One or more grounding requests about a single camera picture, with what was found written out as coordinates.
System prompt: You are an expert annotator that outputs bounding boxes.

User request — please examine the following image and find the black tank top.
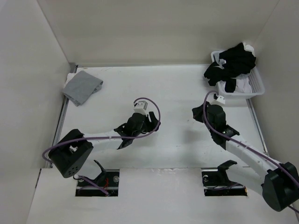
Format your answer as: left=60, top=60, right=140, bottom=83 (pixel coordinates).
left=204, top=42, right=256, bottom=93

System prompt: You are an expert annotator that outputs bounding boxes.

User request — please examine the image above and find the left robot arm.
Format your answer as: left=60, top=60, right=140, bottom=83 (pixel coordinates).
left=48, top=112, right=161, bottom=195

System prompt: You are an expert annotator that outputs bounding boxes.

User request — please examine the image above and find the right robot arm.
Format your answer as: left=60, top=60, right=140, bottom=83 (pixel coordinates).
left=192, top=102, right=299, bottom=212

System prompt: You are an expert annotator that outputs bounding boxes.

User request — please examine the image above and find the folded grey tank top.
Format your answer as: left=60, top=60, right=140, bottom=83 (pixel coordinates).
left=62, top=71, right=104, bottom=106

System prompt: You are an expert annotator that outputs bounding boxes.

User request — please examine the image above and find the white plastic laundry basket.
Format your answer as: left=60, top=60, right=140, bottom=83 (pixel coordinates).
left=211, top=51, right=265, bottom=99

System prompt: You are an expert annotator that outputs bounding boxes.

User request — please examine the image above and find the white folded garment under grey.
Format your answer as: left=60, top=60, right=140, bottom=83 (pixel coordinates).
left=64, top=73, right=76, bottom=86

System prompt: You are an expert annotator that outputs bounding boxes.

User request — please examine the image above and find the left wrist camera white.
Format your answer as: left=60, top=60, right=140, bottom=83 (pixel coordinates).
left=134, top=100, right=148, bottom=115

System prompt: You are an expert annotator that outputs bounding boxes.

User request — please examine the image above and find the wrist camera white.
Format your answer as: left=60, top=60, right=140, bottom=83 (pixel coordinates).
left=213, top=93, right=226, bottom=105
left=134, top=100, right=148, bottom=115

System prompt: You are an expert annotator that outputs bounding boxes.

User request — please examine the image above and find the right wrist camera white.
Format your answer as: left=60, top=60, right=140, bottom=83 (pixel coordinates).
left=213, top=93, right=226, bottom=105

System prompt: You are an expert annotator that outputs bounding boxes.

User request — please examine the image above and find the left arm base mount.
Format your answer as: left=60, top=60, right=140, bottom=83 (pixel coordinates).
left=73, top=169, right=120, bottom=197

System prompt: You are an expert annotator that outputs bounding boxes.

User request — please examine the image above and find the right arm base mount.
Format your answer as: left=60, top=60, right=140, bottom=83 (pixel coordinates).
left=201, top=168, right=247, bottom=196

